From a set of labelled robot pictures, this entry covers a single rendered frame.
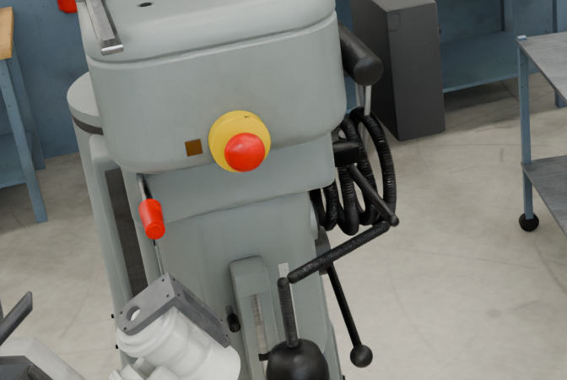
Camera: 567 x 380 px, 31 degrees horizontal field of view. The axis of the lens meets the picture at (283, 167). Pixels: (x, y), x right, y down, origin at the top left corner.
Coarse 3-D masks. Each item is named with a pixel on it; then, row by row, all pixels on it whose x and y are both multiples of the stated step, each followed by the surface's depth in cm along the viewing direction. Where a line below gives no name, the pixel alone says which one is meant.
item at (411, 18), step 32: (352, 0) 164; (384, 0) 151; (416, 0) 149; (384, 32) 150; (416, 32) 149; (384, 64) 153; (416, 64) 151; (384, 96) 157; (416, 96) 153; (416, 128) 155
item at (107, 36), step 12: (84, 0) 107; (96, 0) 106; (96, 12) 101; (108, 12) 101; (96, 24) 97; (108, 24) 97; (96, 36) 94; (108, 36) 93; (108, 48) 90; (120, 48) 91
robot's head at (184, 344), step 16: (176, 320) 93; (176, 336) 93; (192, 336) 94; (208, 336) 96; (144, 352) 91; (160, 352) 92; (176, 352) 93; (192, 352) 94; (208, 352) 95; (224, 352) 97; (128, 368) 94; (144, 368) 96; (160, 368) 94; (176, 368) 94; (192, 368) 94; (208, 368) 95; (224, 368) 96
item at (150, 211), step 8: (144, 176) 111; (144, 184) 109; (144, 192) 108; (144, 200) 104; (152, 200) 104; (144, 208) 103; (152, 208) 103; (160, 208) 104; (144, 216) 102; (152, 216) 101; (160, 216) 102; (144, 224) 101; (152, 224) 100; (160, 224) 101; (152, 232) 100; (160, 232) 101
